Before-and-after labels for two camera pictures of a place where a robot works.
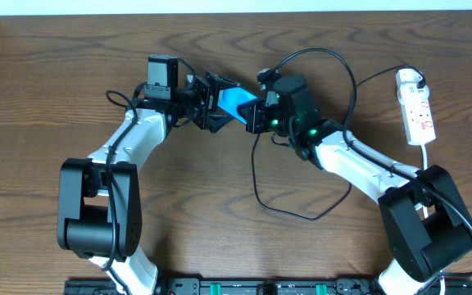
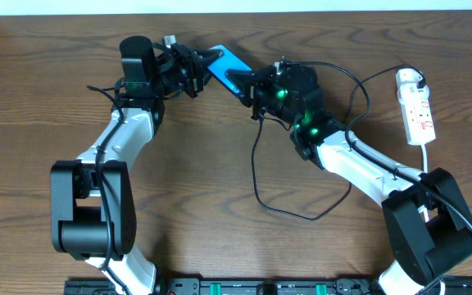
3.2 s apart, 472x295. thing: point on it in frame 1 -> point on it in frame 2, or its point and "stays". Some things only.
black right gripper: x=255 y=117 -> x=255 y=93
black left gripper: x=211 y=101 -> x=195 y=71
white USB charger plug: x=407 y=80 stays
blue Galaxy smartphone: x=229 y=98 -> x=226 y=62
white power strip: x=419 y=121 stays
